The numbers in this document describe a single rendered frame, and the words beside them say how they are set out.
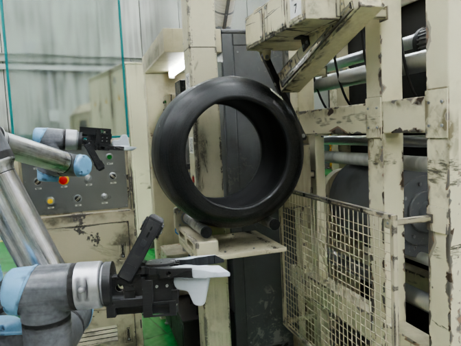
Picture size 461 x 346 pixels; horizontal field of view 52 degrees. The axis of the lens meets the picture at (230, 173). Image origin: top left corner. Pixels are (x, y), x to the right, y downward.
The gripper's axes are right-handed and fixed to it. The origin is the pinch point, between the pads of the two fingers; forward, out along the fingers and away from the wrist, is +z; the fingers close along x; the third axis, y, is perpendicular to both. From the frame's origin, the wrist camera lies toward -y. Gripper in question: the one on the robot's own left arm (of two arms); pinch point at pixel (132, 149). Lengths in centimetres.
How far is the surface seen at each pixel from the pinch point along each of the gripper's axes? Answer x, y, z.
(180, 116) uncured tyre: -11.6, 13.6, 15.3
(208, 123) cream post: 25.5, 13.0, 35.3
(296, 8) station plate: -30, 53, 50
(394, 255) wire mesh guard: -62, -25, 74
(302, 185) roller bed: 18, -12, 81
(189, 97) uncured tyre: -9.7, 20.7, 18.6
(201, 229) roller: -11.7, -28.2, 26.0
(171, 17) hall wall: 974, 288, 168
